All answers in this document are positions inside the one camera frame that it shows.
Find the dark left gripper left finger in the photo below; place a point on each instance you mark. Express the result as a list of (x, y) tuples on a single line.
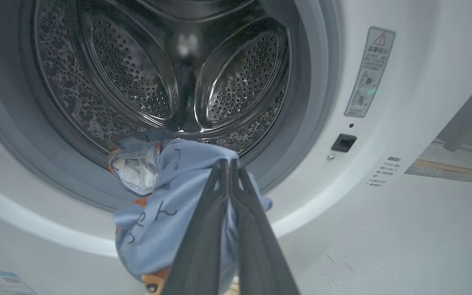
[(203, 246)]

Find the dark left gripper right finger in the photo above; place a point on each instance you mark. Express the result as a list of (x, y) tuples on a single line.
[(256, 254)]

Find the blue patterned garment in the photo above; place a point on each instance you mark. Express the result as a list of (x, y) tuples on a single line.
[(170, 229)]

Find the black door latch socket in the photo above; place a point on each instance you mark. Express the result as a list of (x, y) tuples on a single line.
[(344, 143)]

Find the grey rubber door gasket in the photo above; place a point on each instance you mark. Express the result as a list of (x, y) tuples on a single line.
[(314, 102)]

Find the perforated steel washer drum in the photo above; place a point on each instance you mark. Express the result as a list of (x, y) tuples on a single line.
[(137, 73)]

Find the white front-load washing machine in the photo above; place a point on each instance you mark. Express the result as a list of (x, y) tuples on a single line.
[(424, 61)]

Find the blue energy label sticker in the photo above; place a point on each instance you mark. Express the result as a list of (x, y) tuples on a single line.
[(2, 282)]

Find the grey warning sticker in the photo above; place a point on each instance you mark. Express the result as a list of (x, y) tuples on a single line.
[(370, 71)]

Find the grey furniture post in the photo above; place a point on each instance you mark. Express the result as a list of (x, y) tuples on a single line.
[(469, 110)]

